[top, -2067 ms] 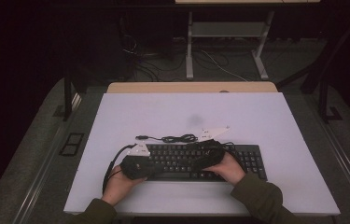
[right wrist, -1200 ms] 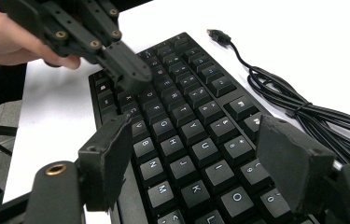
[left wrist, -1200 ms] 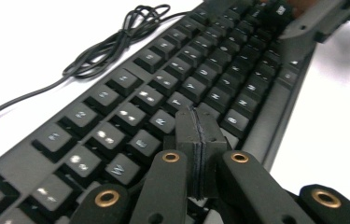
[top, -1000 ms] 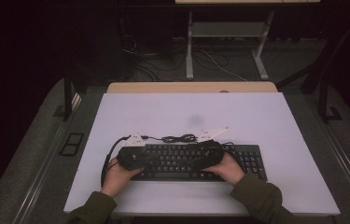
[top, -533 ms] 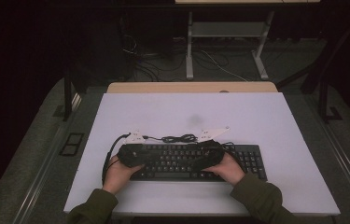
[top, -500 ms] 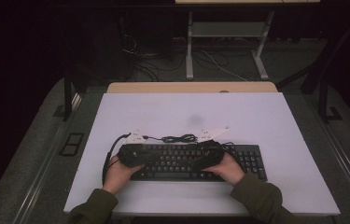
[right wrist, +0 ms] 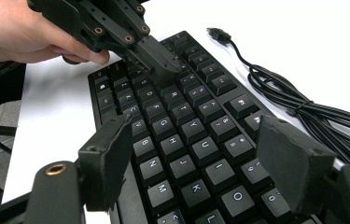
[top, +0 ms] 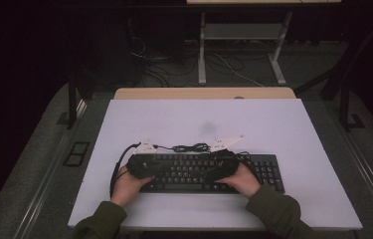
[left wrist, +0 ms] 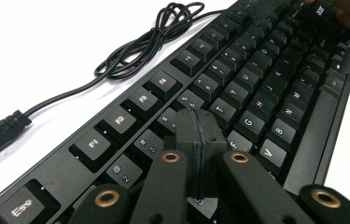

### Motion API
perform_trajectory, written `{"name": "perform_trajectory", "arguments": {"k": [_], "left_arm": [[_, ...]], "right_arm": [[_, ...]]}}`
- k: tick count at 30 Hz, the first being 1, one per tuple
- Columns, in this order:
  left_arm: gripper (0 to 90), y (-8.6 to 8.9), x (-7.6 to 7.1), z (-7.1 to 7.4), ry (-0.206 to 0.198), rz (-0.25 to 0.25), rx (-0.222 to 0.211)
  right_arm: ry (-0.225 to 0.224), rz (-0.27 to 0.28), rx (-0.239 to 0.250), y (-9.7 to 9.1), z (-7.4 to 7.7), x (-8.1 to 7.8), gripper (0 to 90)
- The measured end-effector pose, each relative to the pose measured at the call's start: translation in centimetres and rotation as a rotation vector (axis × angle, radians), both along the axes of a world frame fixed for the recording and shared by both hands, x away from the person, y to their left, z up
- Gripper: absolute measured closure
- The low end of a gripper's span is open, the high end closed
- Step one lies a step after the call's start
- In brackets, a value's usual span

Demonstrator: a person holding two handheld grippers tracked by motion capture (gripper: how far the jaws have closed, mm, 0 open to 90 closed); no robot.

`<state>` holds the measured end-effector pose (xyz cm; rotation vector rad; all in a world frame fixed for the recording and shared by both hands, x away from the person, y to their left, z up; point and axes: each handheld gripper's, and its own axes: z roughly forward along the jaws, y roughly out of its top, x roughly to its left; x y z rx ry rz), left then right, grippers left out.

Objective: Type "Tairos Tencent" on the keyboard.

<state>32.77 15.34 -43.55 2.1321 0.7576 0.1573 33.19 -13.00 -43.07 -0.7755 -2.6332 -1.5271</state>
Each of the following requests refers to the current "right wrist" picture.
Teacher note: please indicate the black computer keyboard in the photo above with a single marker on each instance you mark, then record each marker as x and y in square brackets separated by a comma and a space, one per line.
[194, 124]

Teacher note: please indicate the white table board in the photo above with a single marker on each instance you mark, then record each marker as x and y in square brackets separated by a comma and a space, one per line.
[54, 109]

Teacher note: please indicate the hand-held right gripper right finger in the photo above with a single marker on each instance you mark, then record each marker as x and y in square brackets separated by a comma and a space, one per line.
[291, 155]

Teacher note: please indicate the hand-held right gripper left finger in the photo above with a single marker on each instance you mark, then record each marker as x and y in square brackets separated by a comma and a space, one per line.
[101, 168]

